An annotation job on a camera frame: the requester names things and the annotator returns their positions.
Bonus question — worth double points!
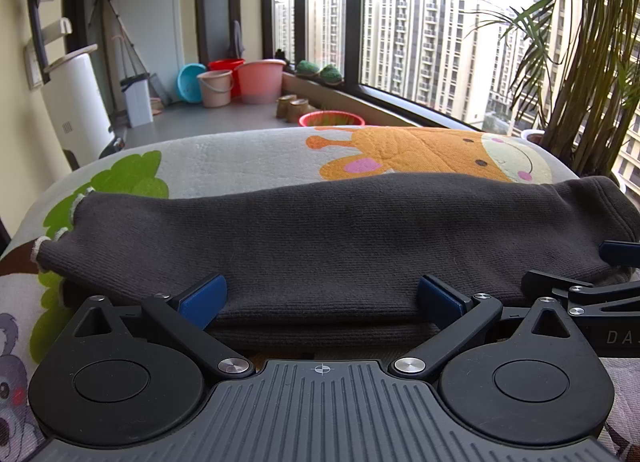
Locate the red plastic bucket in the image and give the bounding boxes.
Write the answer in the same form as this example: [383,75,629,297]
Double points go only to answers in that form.
[207,59,246,93]

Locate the hanging dark towel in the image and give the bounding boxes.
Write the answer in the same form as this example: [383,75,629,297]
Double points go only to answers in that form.
[230,20,246,60]

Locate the frosted glass door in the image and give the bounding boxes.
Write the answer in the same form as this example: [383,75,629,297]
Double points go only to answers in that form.
[194,0,241,68]

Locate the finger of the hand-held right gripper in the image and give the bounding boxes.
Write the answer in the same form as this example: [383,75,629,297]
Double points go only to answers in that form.
[522,269,640,315]
[600,241,640,268]

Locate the red basin with greens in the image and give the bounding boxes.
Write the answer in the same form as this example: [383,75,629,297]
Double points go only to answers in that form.
[299,111,365,129]

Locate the white cylindrical appliance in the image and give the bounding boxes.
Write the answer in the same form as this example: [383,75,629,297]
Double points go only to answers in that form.
[42,45,113,159]

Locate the pink plastic basin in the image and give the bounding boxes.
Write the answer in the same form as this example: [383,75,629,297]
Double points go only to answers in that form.
[235,60,287,104]

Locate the animal printed blanket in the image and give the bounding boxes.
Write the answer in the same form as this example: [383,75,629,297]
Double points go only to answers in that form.
[0,126,640,462]

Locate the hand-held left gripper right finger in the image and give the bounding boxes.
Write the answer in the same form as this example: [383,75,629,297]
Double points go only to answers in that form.
[392,273,574,378]

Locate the white trash bin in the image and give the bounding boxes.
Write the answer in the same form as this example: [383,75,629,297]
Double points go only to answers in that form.
[120,73,154,128]

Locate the blue plastic basin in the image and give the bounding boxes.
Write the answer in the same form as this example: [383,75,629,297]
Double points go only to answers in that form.
[178,63,208,103]

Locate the tall palm plant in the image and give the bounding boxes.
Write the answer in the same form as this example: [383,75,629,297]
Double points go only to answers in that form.
[465,0,640,178]

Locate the beige plastic bucket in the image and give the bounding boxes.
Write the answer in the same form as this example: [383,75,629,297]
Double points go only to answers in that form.
[196,70,234,109]

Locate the dark grey knitted sweater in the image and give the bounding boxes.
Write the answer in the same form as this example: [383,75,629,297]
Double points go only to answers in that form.
[32,173,638,338]

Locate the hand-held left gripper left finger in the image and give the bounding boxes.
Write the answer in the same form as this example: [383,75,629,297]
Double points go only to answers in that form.
[74,272,256,378]

